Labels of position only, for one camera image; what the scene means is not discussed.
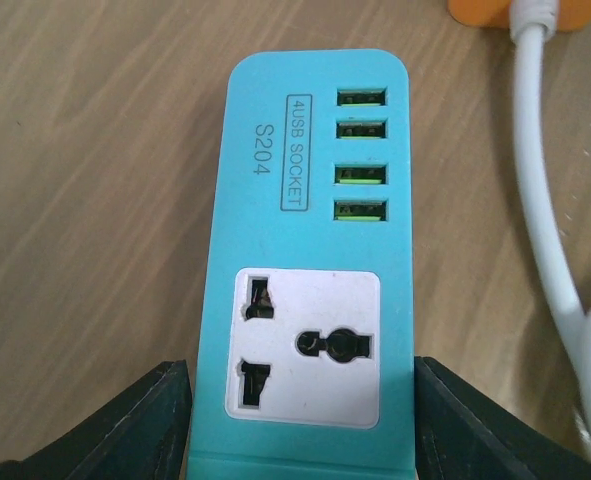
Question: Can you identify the white orange-strip cable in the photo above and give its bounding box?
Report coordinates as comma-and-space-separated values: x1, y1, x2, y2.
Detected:
509, 0, 591, 471

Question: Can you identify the teal power strip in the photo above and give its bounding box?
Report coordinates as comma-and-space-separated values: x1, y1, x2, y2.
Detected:
187, 49, 415, 479

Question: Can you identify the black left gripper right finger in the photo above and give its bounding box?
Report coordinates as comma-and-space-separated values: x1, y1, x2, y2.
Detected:
414, 356, 591, 480

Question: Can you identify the orange power strip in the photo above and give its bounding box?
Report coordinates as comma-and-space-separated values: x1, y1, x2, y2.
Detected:
446, 0, 591, 32

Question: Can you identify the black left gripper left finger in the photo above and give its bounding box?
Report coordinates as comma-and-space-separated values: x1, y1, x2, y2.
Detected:
0, 360, 192, 479

